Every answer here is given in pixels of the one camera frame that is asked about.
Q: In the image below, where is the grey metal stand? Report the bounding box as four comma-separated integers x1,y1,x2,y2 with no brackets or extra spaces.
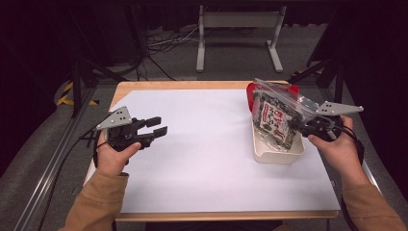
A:
195,4,288,73

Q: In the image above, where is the black tripod stand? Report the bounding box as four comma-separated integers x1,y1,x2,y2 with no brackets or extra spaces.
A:
68,57,129,118
288,57,345,107

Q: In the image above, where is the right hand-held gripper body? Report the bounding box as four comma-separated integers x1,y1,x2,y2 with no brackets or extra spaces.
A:
301,100,365,142

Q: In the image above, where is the red snack packet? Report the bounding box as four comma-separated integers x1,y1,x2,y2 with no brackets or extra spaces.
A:
245,81,300,114

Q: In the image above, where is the white plastic tray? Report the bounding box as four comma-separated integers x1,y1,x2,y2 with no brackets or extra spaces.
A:
250,112,306,166

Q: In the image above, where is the aluminium floor rail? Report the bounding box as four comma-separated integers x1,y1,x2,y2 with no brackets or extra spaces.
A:
320,86,402,231
13,86,97,231

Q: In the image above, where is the white table sheet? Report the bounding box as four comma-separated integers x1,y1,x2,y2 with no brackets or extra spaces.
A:
85,89,341,214

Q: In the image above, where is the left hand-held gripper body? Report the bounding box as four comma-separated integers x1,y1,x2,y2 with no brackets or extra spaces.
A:
95,106,152,152

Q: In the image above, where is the clear seaweed packet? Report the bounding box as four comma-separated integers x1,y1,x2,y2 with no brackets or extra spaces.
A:
251,78,320,152

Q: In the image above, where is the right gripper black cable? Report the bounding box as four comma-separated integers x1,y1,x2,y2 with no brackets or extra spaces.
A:
333,124,367,167

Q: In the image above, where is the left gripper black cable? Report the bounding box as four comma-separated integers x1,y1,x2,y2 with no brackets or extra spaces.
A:
78,124,112,167

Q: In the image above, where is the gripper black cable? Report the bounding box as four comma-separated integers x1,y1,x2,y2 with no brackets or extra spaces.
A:
78,124,112,167
333,124,367,167

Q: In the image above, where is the yellow black hazard tape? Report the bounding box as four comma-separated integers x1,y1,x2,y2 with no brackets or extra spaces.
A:
57,81,99,107

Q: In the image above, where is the bundle of floor cables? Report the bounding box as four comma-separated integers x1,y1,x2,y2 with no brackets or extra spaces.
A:
147,27,200,54

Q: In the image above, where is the person's right hand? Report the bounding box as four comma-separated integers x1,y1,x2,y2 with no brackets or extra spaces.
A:
307,115,370,189

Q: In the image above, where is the person's left hand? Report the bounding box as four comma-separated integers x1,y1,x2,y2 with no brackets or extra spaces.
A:
95,131,142,177

